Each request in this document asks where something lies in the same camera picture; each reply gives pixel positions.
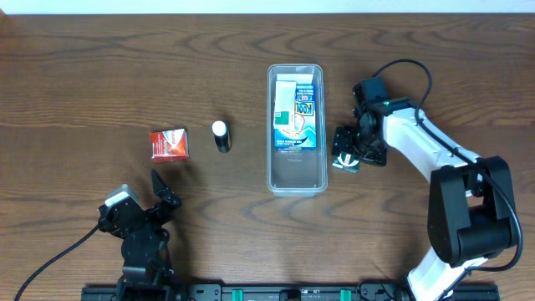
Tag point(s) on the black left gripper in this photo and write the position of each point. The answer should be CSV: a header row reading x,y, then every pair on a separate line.
x,y
160,211

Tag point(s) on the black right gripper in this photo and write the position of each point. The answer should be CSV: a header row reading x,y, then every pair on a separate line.
x,y
359,149

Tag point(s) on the green Zam-Buk box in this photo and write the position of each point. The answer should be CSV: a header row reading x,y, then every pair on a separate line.
x,y
347,162

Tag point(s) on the red white small box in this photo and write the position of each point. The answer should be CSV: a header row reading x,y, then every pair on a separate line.
x,y
169,145

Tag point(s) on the blue Kool Fever box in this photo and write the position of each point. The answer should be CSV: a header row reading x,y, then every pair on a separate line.
x,y
304,134

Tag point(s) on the black bottle white cap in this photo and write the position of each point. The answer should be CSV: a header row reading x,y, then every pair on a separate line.
x,y
222,136

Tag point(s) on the white green Panadol box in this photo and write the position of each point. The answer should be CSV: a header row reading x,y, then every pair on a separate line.
x,y
283,113

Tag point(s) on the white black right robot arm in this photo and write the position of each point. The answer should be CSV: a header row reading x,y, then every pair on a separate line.
x,y
471,209

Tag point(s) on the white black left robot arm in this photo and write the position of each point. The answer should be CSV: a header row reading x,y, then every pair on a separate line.
x,y
147,269

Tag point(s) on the clear plastic container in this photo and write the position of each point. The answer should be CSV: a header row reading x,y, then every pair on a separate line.
x,y
297,172

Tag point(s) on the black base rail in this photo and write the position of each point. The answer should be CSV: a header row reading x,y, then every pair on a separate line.
x,y
367,291

